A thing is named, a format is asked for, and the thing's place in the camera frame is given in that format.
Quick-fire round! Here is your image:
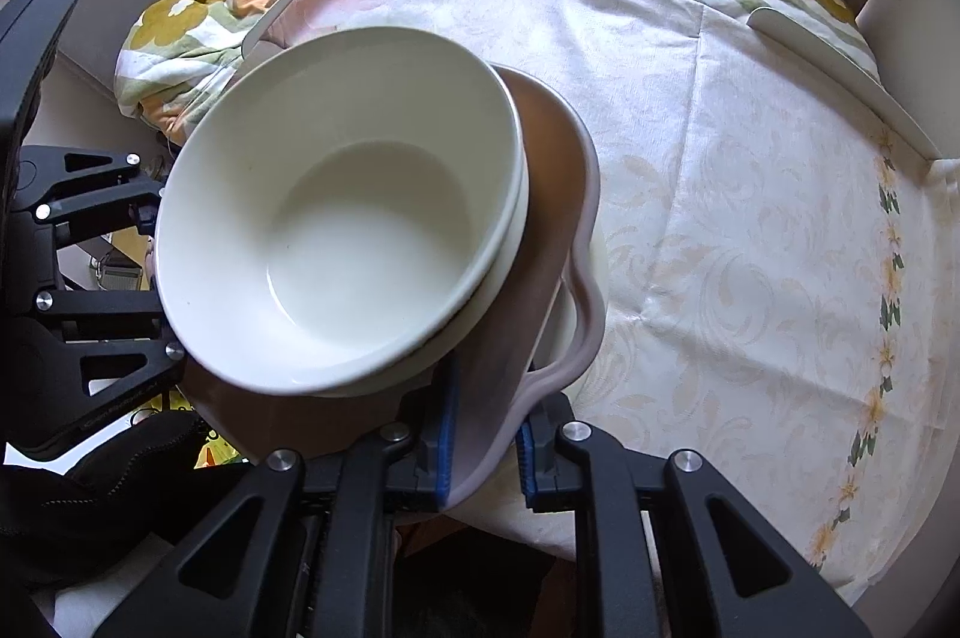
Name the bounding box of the yellow snack bag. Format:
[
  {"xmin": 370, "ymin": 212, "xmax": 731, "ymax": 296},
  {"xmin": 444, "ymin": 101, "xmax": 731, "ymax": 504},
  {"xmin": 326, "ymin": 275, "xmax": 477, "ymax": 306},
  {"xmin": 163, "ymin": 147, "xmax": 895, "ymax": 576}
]
[{"xmin": 128, "ymin": 388, "xmax": 247, "ymax": 469}]

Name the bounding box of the cream floral tablecloth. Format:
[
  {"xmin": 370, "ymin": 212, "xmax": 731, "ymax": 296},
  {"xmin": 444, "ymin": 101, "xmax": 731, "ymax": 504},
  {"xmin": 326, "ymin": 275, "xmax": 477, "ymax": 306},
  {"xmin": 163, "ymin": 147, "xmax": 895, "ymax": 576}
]
[{"xmin": 265, "ymin": 0, "xmax": 958, "ymax": 594}]

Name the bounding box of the white ribbed bowl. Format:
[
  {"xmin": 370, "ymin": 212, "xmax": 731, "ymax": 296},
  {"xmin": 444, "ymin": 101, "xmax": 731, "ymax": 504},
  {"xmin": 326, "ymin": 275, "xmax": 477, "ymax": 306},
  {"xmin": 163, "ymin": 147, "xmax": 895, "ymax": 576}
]
[{"xmin": 317, "ymin": 160, "xmax": 529, "ymax": 399}]

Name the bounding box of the brown tray with handle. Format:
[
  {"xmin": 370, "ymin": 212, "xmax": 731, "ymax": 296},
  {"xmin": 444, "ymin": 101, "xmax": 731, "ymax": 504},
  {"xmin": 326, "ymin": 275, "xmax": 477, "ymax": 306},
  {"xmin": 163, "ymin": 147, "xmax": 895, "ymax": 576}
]
[{"xmin": 181, "ymin": 67, "xmax": 605, "ymax": 513}]

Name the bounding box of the cream smooth bowl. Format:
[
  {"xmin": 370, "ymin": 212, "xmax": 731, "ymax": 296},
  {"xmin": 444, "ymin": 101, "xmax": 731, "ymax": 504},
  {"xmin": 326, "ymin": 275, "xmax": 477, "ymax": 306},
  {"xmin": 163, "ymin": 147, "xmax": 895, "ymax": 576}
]
[{"xmin": 155, "ymin": 27, "xmax": 526, "ymax": 396}]

